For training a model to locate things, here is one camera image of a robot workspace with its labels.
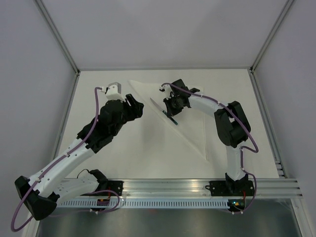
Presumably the white cloth napkin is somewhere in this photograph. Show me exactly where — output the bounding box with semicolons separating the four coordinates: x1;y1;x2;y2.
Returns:
129;80;207;160

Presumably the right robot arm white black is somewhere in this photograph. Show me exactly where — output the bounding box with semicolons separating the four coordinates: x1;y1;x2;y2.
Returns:
159;79;255;196

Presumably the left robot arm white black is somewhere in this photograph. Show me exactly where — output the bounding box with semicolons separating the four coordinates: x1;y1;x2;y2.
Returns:
14;94;144;221

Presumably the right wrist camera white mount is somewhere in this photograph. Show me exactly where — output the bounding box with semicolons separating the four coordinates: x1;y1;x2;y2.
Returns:
159;84;175;99

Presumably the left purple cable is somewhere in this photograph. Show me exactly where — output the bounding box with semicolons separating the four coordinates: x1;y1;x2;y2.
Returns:
11;86;121;233

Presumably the back aluminium frame bar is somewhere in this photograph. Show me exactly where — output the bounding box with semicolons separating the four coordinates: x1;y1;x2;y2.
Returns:
79;66;252;72

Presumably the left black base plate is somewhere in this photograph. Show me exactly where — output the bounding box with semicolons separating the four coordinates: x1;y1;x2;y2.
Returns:
95;180;123;197

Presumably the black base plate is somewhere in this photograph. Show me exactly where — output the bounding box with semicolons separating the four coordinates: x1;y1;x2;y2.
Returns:
95;180;123;197
205;180;255;197

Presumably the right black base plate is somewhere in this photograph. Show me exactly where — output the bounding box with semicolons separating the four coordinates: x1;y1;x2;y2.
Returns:
205;180;255;197

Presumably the white slotted cable duct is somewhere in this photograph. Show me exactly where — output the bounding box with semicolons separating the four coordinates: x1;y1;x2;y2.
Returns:
58;197;229;209

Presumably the front aluminium rail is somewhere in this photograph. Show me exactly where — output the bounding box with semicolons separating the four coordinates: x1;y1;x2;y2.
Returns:
34;178;304;198

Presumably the left aluminium frame post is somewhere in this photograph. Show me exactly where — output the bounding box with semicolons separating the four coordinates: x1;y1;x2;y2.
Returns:
34;0;80;76

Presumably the aluminium frame post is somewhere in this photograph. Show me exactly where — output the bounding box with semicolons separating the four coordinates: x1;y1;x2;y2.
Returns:
34;0;80;76
249;0;296;74

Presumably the right aluminium frame post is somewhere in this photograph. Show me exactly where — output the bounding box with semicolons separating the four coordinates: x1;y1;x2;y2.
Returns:
249;0;296;74

